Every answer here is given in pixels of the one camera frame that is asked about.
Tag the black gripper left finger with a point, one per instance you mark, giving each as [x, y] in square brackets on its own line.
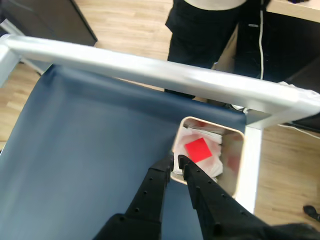
[147, 200]

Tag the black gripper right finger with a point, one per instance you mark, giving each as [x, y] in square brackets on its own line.
[215, 207]

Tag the red cube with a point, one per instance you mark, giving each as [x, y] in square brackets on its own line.
[198, 150]

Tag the beige rounded box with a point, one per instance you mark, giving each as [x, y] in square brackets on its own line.
[235, 162]

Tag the white crumpled tissue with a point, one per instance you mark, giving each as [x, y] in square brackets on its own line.
[215, 165]

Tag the dark grey-blue table mat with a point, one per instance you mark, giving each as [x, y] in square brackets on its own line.
[75, 137]

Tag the black shoe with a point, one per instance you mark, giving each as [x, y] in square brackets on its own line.
[312, 212]

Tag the brown cardboard panel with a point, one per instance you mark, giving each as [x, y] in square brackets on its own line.
[228, 55]

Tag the black case with white label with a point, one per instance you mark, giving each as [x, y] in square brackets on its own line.
[287, 45]

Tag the dark cabinet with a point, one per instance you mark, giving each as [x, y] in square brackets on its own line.
[50, 20]

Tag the light wooden desk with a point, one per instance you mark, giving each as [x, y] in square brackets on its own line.
[295, 8]

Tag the silver metal table frame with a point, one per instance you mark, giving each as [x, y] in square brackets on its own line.
[150, 67]

